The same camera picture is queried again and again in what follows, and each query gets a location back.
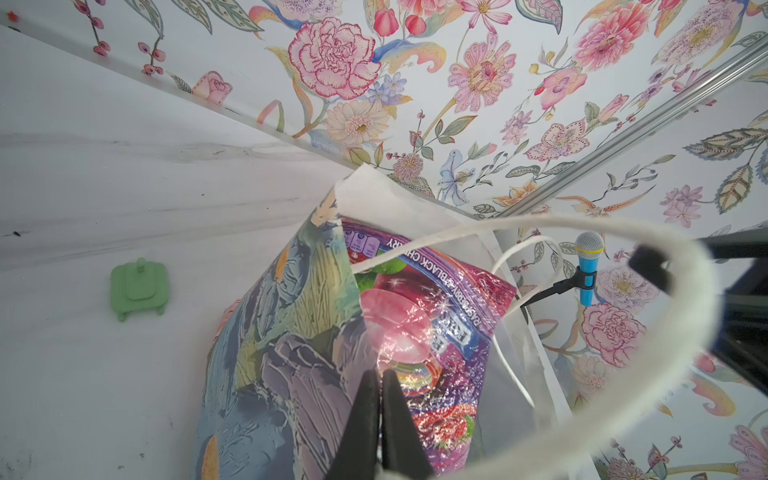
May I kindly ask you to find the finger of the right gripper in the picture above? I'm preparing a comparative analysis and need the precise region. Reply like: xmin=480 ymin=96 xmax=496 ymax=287
xmin=628 ymin=226 xmax=767 ymax=294

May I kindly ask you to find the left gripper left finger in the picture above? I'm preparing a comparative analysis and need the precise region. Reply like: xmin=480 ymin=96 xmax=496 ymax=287
xmin=325 ymin=369 xmax=380 ymax=480

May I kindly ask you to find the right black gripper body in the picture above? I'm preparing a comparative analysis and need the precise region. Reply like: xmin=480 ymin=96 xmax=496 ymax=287
xmin=712 ymin=258 xmax=767 ymax=395

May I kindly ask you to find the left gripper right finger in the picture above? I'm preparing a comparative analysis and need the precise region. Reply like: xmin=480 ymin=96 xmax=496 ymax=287
xmin=381 ymin=370 xmax=433 ymax=479

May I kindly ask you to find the floral paper gift bag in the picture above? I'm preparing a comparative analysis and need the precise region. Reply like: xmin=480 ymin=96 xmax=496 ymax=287
xmin=191 ymin=164 xmax=720 ymax=480

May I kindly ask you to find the purple Fox's berries candy bag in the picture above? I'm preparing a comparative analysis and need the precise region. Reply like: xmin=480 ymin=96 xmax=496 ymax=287
xmin=354 ymin=247 xmax=517 ymax=479

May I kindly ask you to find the blue microphone on stand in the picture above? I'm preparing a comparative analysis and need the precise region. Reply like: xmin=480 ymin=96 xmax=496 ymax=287
xmin=524 ymin=231 xmax=605 ymax=307

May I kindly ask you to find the green plastic hook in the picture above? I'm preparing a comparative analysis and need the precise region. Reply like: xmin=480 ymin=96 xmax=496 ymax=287
xmin=110 ymin=258 xmax=170 ymax=322

